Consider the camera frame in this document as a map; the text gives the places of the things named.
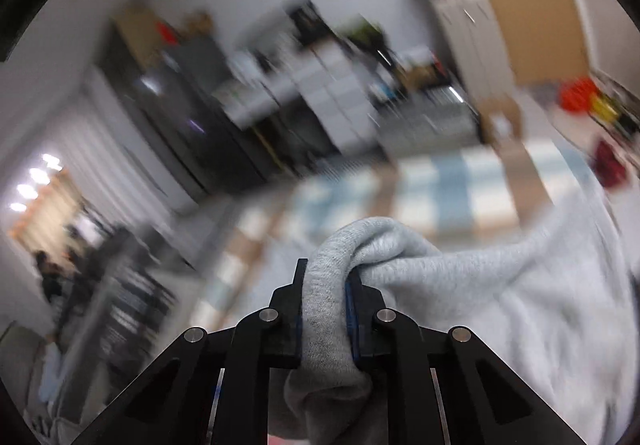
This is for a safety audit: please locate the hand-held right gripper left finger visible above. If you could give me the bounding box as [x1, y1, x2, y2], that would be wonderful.
[70, 259, 308, 445]

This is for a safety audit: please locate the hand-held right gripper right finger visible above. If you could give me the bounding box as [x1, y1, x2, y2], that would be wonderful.
[345, 270, 588, 445]

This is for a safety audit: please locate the grey printed hoodie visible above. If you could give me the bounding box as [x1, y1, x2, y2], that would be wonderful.
[282, 175, 633, 445]

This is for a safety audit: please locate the checked bed sheet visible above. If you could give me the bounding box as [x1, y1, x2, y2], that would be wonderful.
[190, 138, 591, 326]

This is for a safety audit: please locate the silver suitcase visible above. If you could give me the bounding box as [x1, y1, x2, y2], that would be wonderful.
[374, 85, 482, 152]

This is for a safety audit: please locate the grey desk with drawers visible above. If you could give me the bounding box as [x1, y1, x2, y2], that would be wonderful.
[215, 42, 382, 152]

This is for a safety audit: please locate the white curtain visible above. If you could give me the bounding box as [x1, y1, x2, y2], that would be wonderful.
[0, 70, 197, 246]

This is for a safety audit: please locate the dark fridge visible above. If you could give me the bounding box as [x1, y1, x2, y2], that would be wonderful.
[107, 28, 271, 198]

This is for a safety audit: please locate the black box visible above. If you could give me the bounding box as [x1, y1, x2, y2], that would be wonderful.
[286, 0, 332, 47]

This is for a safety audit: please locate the white cabinet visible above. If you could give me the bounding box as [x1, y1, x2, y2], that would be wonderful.
[429, 0, 522, 102]

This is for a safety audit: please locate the red bag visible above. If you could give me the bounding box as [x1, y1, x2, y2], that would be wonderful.
[556, 78, 601, 114]

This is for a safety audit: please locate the small open cardboard box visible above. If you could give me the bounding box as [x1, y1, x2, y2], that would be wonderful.
[181, 12, 214, 34]

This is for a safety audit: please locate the flat cardboard box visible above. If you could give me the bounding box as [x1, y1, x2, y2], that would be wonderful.
[115, 8, 167, 62]

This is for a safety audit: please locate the wooden door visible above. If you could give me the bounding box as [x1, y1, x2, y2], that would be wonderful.
[450, 0, 594, 87]

